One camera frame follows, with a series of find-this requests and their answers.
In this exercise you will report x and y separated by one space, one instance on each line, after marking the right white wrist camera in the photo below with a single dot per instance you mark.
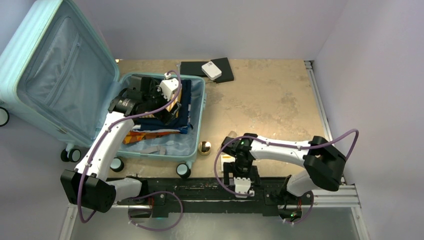
242 187

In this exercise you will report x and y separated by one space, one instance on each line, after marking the orange camouflage garment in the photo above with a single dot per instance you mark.
134 137

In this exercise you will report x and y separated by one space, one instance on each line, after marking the blue white patterned garment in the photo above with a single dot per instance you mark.
181 123

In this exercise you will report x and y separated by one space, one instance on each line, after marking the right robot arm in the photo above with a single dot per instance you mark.
323 164

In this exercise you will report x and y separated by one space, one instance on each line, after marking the navy blue garment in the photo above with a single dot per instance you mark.
185 93

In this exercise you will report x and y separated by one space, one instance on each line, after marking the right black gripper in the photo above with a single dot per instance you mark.
231 167

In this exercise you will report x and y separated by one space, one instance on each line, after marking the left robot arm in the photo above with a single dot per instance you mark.
86 186

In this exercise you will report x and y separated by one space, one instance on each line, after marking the light blue open suitcase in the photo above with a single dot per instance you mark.
57 74

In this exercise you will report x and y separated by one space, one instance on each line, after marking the black metal base rail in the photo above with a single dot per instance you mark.
163 196

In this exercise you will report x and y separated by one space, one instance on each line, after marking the white power bank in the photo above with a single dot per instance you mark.
211 70

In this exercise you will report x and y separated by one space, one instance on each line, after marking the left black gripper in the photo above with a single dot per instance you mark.
165 116

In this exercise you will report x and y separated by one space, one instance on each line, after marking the clear gold perfume bottle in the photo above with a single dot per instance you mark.
232 134

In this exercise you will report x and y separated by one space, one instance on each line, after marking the gold round jar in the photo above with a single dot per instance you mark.
204 148

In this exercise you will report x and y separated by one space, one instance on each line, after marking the white square box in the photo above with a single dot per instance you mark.
225 158

